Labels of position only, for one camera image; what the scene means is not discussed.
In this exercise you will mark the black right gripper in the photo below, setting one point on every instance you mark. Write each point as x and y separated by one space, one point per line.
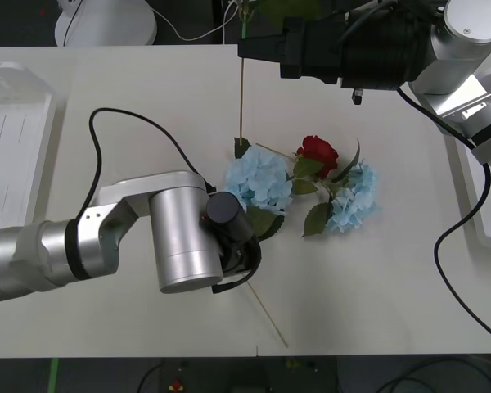
315 49

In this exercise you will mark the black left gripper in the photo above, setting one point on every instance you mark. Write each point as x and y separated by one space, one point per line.
239 256

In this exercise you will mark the red rose with green leaves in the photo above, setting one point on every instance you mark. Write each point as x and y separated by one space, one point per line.
317 153

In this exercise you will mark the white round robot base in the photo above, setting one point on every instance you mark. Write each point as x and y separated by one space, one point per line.
106 24

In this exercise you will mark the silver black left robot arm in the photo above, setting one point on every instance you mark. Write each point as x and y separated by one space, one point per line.
180 237

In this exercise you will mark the black pole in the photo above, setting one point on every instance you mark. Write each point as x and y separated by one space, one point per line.
219 24

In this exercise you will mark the red and yellow button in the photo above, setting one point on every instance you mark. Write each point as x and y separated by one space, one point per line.
176 385

